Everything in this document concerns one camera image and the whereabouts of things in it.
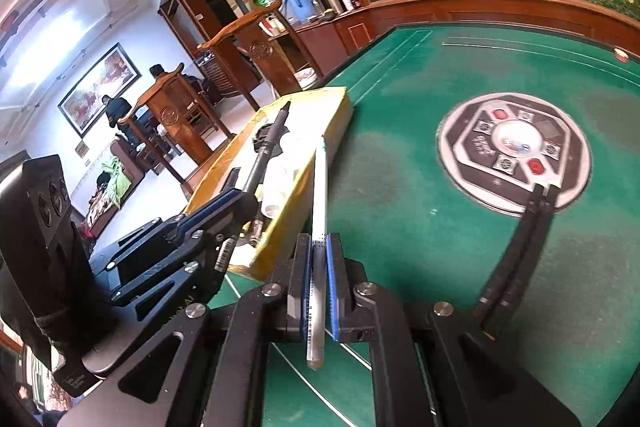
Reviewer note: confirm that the dark frame eyeglasses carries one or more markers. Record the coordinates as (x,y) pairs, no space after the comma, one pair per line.
(525,247)

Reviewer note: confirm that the wooden chair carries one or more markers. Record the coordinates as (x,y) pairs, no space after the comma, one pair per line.
(165,117)
(250,47)

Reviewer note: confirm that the black pen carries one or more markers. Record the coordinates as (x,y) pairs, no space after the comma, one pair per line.
(270,142)

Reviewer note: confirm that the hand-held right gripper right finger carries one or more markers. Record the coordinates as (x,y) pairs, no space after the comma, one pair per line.
(334,297)

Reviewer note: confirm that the yellow cardboard box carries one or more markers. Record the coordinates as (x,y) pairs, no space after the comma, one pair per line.
(330,107)

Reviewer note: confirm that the small red white object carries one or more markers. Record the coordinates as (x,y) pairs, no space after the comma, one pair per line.
(621,53)

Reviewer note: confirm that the green cloth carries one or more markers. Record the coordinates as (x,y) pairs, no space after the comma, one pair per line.
(115,182)

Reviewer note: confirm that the black round knob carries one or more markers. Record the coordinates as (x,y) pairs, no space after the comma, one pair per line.
(265,139)

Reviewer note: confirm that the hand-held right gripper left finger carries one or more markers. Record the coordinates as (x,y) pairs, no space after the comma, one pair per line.
(305,297)

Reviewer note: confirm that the framed wall painting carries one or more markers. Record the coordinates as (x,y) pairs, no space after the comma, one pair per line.
(97,87)

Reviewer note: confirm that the table centre control panel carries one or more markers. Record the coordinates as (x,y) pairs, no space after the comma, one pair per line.
(515,142)

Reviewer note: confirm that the blue thermos jug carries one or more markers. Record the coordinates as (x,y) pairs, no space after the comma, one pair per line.
(295,2)

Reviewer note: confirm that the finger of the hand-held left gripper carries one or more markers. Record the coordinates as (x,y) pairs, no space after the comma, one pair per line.
(165,267)
(215,212)

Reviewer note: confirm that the white pen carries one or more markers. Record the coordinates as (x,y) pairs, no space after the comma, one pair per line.
(319,207)

